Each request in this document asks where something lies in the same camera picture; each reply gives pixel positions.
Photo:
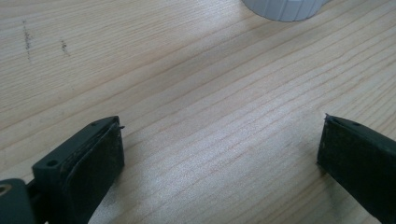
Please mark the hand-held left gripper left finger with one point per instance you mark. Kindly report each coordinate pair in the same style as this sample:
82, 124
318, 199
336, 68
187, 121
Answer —
87, 168

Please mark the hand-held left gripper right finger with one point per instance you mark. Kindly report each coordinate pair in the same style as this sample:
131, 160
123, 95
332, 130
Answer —
361, 161

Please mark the white stand with pole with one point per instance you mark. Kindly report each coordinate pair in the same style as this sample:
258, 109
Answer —
285, 9

